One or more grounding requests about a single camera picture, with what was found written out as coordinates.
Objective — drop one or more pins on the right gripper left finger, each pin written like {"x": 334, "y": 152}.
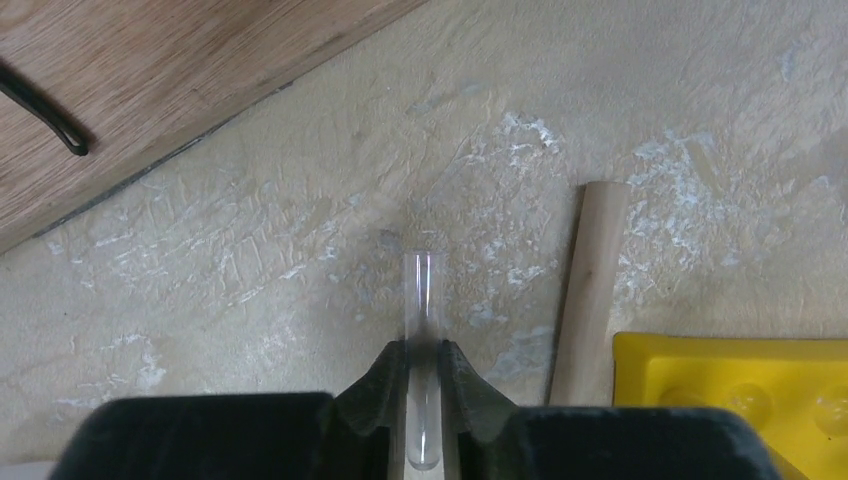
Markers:
{"x": 295, "y": 435}

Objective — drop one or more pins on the round wooden dowel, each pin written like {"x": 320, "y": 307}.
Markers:
{"x": 580, "y": 354}

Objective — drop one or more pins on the yellow test tube rack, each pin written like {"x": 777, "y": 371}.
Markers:
{"x": 792, "y": 392}

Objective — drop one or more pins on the yellow tape measure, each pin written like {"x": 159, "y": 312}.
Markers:
{"x": 54, "y": 117}

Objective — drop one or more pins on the wooden board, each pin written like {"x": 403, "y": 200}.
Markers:
{"x": 145, "y": 78}

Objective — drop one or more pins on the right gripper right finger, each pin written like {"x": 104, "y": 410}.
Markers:
{"x": 487, "y": 436}

